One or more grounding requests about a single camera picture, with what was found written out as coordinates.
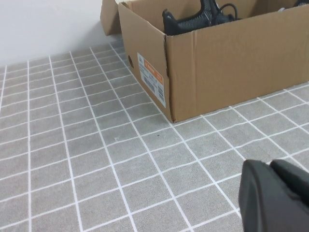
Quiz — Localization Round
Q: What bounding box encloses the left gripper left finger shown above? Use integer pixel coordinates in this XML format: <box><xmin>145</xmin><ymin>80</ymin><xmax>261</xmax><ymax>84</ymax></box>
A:
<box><xmin>238</xmin><ymin>159</ymin><xmax>309</xmax><ymax>232</ymax></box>

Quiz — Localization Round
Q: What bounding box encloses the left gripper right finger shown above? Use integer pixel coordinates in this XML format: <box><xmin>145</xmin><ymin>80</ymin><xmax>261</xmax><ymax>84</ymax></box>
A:
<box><xmin>270</xmin><ymin>159</ymin><xmax>309</xmax><ymax>206</ymax></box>

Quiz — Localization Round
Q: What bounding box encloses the black knit sneaker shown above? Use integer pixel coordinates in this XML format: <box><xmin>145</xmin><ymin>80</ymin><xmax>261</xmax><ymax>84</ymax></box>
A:
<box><xmin>280</xmin><ymin>0</ymin><xmax>309</xmax><ymax>13</ymax></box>

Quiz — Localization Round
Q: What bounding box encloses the brown cardboard shoe box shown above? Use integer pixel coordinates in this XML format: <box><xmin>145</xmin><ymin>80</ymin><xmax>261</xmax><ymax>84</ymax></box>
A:
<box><xmin>100</xmin><ymin>0</ymin><xmax>309</xmax><ymax>124</ymax></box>

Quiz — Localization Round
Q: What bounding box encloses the black sneaker white tongue label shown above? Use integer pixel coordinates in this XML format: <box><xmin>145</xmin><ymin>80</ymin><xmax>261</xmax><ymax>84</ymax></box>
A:
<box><xmin>162</xmin><ymin>0</ymin><xmax>242</xmax><ymax>36</ymax></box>

